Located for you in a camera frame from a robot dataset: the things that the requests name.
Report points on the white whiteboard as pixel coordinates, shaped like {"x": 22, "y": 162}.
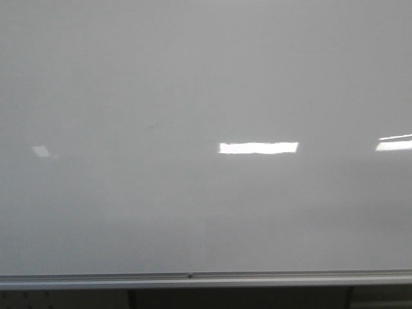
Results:
{"x": 204, "y": 136}

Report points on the aluminium whiteboard tray rail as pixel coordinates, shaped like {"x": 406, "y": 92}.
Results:
{"x": 206, "y": 280}

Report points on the grey pegboard panel below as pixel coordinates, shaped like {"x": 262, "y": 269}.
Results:
{"x": 64, "y": 299}

